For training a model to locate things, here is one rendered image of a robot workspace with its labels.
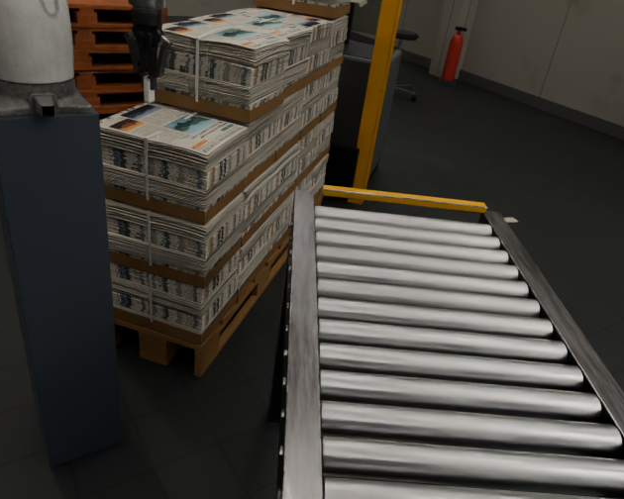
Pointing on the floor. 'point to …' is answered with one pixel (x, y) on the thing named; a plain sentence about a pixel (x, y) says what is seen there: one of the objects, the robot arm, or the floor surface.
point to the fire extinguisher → (452, 58)
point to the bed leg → (278, 358)
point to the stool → (400, 49)
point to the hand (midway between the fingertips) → (149, 89)
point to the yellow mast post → (388, 19)
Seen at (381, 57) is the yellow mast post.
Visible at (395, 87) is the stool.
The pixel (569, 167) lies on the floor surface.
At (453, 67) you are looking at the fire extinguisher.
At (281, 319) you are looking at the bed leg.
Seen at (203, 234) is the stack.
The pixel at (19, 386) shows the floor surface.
